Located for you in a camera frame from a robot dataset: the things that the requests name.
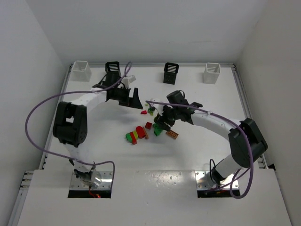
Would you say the green rounded lego brick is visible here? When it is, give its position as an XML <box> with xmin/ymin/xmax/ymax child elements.
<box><xmin>153</xmin><ymin>123</ymin><xmax>163</xmax><ymax>136</ymax></box>

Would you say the brown long lego plate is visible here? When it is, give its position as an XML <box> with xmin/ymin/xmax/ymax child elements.
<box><xmin>166</xmin><ymin>130</ymin><xmax>179</xmax><ymax>139</ymax></box>

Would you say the red lego brick mid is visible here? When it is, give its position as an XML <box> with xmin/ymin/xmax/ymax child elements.
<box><xmin>145</xmin><ymin>122</ymin><xmax>152</xmax><ymax>129</ymax></box>

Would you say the green rounded end lego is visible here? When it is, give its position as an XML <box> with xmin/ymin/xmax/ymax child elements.
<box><xmin>126</xmin><ymin>133</ymin><xmax>132</xmax><ymax>143</ymax></box>

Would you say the tan thin lego plate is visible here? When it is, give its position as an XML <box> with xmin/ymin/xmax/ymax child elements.
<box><xmin>144</xmin><ymin>130</ymin><xmax>149</xmax><ymax>139</ymax></box>

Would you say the lime rounded lego brick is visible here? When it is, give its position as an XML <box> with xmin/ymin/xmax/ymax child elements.
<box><xmin>132</xmin><ymin>130</ymin><xmax>139</xmax><ymax>139</ymax></box>

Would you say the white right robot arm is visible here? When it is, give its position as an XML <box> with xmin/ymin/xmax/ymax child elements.
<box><xmin>148</xmin><ymin>90</ymin><xmax>268</xmax><ymax>187</ymax></box>

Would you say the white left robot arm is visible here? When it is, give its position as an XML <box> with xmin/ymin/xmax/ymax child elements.
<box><xmin>53</xmin><ymin>86</ymin><xmax>143</xmax><ymax>182</ymax></box>

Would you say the small lime curved lego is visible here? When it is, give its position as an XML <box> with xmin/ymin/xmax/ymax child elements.
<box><xmin>148</xmin><ymin>107</ymin><xmax>155</xmax><ymax>115</ymax></box>

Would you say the black bin left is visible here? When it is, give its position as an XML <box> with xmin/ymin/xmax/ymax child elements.
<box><xmin>105</xmin><ymin>61</ymin><xmax>121</xmax><ymax>86</ymax></box>

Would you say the black bin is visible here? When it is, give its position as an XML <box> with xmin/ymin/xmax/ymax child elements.
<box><xmin>163</xmin><ymin>62</ymin><xmax>179</xmax><ymax>85</ymax></box>
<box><xmin>105</xmin><ymin>61</ymin><xmax>121</xmax><ymax>86</ymax></box>

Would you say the black bin right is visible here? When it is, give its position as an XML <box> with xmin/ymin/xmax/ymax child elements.
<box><xmin>163</xmin><ymin>62</ymin><xmax>179</xmax><ymax>85</ymax></box>

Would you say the white bin far right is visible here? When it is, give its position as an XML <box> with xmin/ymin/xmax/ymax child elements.
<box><xmin>203</xmin><ymin>63</ymin><xmax>221</xmax><ymax>84</ymax></box>

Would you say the white bin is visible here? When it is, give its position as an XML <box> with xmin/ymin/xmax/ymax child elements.
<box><xmin>71</xmin><ymin>61</ymin><xmax>92</xmax><ymax>82</ymax></box>
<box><xmin>203</xmin><ymin>63</ymin><xmax>221</xmax><ymax>84</ymax></box>

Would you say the white bin far left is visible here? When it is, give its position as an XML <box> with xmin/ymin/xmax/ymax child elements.
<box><xmin>71</xmin><ymin>61</ymin><xmax>92</xmax><ymax>82</ymax></box>

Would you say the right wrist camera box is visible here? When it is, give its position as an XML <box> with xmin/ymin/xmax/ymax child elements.
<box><xmin>150</xmin><ymin>98</ymin><xmax>164</xmax><ymax>115</ymax></box>

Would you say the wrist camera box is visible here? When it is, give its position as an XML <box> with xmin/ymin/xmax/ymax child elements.
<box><xmin>122</xmin><ymin>75</ymin><xmax>136</xmax><ymax>87</ymax></box>
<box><xmin>150</xmin><ymin>98</ymin><xmax>164</xmax><ymax>115</ymax></box>

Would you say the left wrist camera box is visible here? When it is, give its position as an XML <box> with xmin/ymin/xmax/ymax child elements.
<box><xmin>122</xmin><ymin>75</ymin><xmax>136</xmax><ymax>87</ymax></box>

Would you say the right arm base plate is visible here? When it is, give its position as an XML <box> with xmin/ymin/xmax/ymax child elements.
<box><xmin>195</xmin><ymin>171</ymin><xmax>234</xmax><ymax>191</ymax></box>

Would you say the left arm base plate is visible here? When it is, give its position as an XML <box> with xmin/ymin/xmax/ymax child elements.
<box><xmin>70</xmin><ymin>171</ymin><xmax>113</xmax><ymax>190</ymax></box>

